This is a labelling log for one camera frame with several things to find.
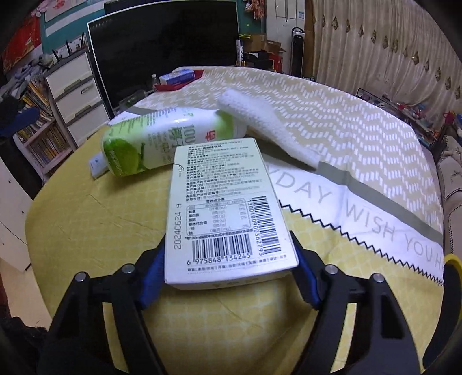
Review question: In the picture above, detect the white barcode carton box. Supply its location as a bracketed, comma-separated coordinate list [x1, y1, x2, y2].
[165, 138, 298, 290]

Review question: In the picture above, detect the green white drink bottle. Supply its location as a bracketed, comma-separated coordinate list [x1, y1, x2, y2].
[101, 107, 247, 177]

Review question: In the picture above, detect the long white foam net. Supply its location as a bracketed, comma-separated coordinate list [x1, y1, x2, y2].
[217, 89, 320, 170]

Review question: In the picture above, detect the yellow black trash bin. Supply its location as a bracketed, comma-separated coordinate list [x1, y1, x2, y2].
[423, 254, 461, 374]

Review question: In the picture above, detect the yellow patterned table cloth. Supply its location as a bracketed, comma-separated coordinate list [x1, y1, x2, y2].
[25, 67, 444, 374]

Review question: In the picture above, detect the beige sofa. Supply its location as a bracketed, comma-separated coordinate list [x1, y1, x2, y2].
[436, 135, 462, 258]

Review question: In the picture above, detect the low shelf with toys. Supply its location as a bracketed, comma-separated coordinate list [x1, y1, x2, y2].
[356, 88, 437, 149]

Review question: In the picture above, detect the clear water bottle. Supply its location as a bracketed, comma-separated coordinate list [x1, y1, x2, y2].
[151, 74, 160, 91]

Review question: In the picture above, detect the white plastic drawer unit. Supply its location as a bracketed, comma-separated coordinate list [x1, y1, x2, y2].
[45, 48, 110, 149]

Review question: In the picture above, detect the large black television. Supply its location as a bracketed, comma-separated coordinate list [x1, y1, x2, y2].
[88, 1, 239, 108]

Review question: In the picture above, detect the black tower fan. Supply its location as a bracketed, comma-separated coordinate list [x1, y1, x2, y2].
[290, 27, 305, 77]

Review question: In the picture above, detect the cream curtain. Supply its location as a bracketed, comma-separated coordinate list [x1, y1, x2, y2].
[313, 1, 461, 126]

